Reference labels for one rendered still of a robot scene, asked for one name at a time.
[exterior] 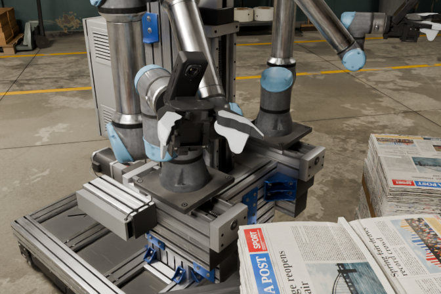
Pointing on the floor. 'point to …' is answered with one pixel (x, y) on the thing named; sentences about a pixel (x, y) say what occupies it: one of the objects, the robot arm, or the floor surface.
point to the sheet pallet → (9, 31)
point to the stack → (401, 176)
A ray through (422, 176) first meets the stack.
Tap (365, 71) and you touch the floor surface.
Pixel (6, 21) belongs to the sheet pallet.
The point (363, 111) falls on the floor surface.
